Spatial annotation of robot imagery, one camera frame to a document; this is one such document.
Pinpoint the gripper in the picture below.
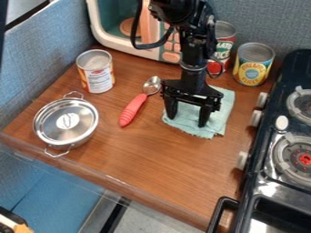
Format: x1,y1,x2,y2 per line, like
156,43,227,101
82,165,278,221
159,69,226,128

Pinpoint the pale green cloth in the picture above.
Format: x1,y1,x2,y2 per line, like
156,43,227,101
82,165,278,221
160,86,237,141

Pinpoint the red tomato can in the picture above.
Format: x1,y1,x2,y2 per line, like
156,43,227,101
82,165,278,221
205,20,238,76

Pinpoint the yellow pineapple can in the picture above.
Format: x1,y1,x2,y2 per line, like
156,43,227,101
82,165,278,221
232,42,277,87

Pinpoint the toy stove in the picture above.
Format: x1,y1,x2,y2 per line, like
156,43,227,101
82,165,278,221
205,48,311,233

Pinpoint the white and red can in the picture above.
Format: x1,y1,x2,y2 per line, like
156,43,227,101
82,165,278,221
75,48,117,95

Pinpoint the toy microwave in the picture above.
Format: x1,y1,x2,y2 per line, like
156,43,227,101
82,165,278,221
85,0,186,65

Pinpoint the silver pot with lid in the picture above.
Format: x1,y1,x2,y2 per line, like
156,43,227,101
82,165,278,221
31,90,101,159

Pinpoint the red handled silver spoon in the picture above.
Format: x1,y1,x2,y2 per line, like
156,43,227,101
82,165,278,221
117,75,164,128

